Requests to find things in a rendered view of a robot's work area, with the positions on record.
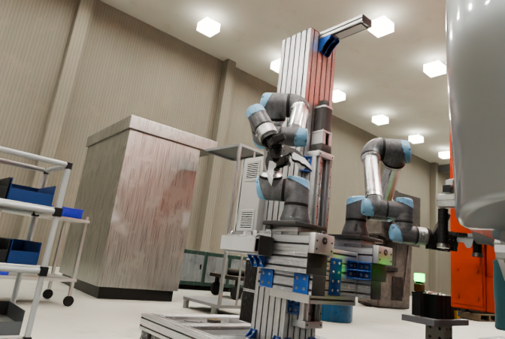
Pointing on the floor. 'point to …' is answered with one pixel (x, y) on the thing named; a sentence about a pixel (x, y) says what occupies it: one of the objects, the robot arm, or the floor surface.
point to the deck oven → (134, 210)
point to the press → (391, 298)
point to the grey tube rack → (11, 256)
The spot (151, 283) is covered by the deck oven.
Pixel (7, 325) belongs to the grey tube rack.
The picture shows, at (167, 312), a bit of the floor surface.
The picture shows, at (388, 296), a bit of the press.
